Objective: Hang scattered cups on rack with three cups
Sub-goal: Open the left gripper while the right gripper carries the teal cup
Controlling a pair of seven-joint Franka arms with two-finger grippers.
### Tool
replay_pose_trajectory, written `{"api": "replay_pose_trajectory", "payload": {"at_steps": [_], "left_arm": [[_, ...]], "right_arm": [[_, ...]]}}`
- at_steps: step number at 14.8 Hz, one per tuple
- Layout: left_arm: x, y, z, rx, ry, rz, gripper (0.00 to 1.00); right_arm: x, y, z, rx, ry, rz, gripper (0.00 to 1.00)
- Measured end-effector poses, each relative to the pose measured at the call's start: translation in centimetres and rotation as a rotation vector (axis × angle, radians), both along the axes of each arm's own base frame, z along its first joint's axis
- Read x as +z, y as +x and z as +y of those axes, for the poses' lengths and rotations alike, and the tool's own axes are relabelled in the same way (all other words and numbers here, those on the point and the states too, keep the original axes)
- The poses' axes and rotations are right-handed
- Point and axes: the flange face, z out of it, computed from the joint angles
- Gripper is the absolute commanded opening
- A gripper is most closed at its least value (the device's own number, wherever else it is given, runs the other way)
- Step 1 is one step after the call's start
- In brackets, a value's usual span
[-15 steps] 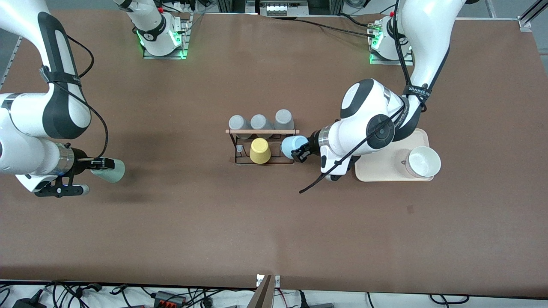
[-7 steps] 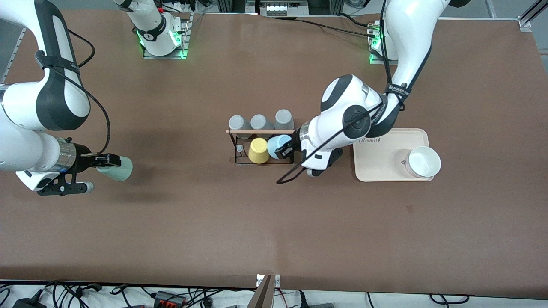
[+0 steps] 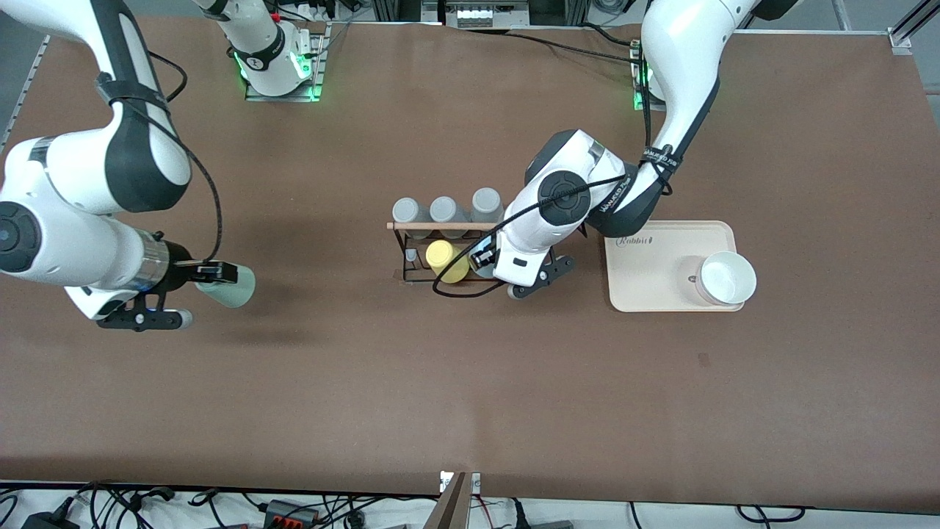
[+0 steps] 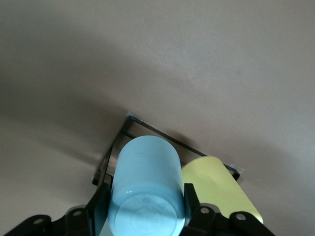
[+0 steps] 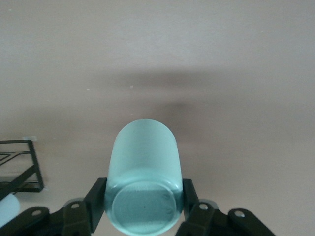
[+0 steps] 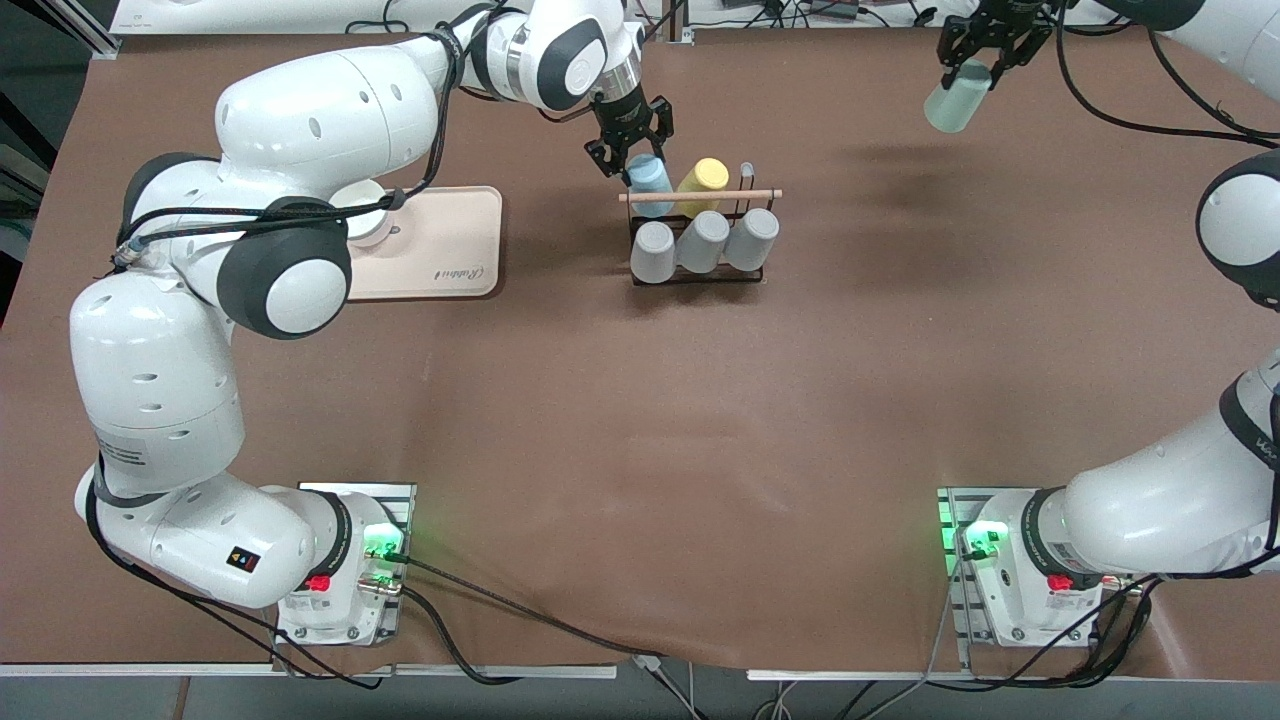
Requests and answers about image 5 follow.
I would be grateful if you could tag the green cup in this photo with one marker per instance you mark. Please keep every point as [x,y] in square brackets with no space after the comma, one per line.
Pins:
[145,159]

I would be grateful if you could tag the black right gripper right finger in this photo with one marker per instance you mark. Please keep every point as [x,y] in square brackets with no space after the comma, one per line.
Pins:
[204,221]

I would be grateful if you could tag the grey cup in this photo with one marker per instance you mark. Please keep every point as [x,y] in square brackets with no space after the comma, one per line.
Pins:
[8,211]

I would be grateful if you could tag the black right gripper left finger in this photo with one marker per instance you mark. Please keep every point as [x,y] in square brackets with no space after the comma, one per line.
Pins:
[73,218]

